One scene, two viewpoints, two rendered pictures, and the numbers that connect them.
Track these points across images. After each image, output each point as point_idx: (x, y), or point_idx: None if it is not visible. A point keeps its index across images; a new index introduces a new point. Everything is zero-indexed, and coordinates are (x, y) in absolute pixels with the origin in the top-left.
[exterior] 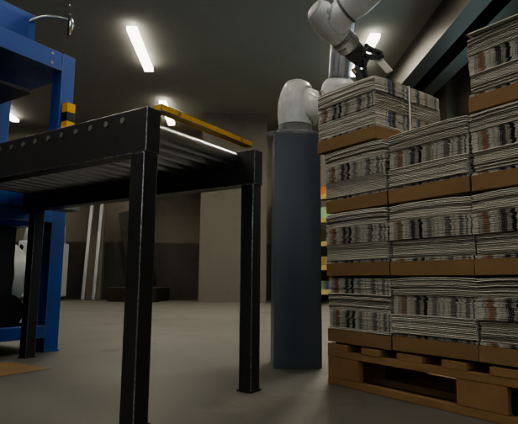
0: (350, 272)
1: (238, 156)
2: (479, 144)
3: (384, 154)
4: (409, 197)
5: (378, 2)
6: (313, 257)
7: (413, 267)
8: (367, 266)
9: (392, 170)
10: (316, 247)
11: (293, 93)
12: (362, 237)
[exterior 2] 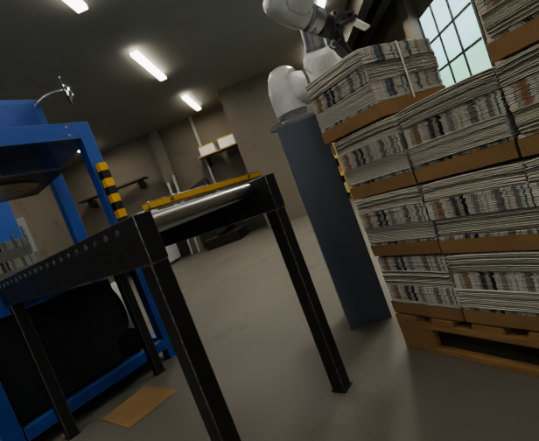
0: (396, 252)
1: (252, 185)
2: (518, 99)
3: (397, 132)
4: (440, 173)
5: None
6: (352, 227)
7: (467, 245)
8: (414, 246)
9: (411, 148)
10: (352, 218)
11: (279, 84)
12: (400, 219)
